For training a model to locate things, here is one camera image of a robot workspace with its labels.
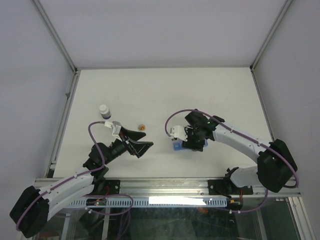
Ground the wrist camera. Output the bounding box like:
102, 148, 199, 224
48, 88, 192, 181
169, 125, 188, 142
104, 121, 122, 140

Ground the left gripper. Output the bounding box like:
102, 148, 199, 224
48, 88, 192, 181
102, 126, 153, 165

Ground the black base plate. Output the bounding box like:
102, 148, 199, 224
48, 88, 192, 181
207, 179, 253, 198
85, 179, 121, 196

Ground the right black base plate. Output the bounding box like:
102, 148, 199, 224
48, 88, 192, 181
207, 179, 253, 198

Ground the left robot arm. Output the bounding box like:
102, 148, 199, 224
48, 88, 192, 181
9, 121, 154, 238

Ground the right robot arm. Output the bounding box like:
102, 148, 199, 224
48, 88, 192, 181
182, 109, 298, 194

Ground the right aluminium frame post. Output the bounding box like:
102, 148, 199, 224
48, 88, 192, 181
249, 0, 294, 72

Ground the aluminium frame post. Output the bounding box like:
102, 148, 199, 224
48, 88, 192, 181
31, 0, 77, 73
249, 0, 294, 72

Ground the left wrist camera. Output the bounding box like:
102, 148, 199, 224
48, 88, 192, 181
104, 121, 122, 140

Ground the grey slotted cable duct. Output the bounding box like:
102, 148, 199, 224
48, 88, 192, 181
64, 196, 227, 209

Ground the left aluminium frame post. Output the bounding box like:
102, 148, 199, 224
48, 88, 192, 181
31, 0, 77, 73

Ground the blue weekly pill organizer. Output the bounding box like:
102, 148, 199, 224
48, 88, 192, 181
172, 138, 209, 152

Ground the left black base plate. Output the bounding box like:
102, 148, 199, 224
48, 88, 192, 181
85, 179, 121, 196

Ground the aluminium mounting rail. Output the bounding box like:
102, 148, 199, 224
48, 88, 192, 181
34, 177, 301, 198

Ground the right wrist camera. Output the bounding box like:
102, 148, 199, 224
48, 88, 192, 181
169, 125, 188, 142

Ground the white capped pill bottle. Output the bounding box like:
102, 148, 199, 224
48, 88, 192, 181
99, 104, 112, 120

